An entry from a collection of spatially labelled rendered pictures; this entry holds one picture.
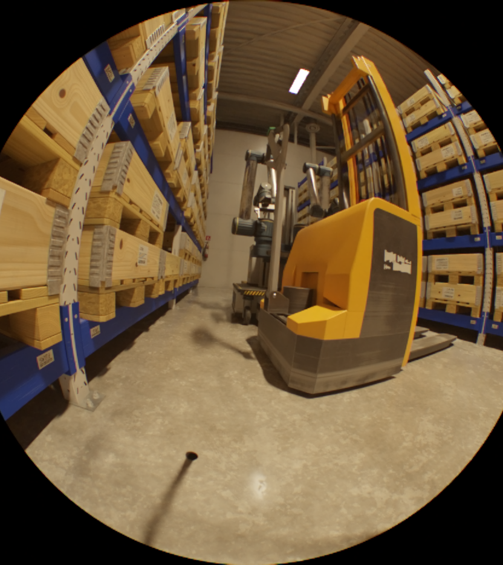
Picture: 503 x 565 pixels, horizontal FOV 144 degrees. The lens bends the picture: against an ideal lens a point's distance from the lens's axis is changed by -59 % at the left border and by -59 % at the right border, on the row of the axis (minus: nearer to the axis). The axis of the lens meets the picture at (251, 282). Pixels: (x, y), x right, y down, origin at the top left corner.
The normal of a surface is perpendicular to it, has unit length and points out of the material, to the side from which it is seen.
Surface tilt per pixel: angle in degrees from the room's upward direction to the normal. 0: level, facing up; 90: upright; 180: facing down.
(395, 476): 0
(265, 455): 0
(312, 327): 90
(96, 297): 90
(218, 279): 90
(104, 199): 90
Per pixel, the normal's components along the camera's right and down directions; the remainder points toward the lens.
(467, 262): -0.98, -0.07
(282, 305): 0.18, 0.05
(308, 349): -0.56, -0.02
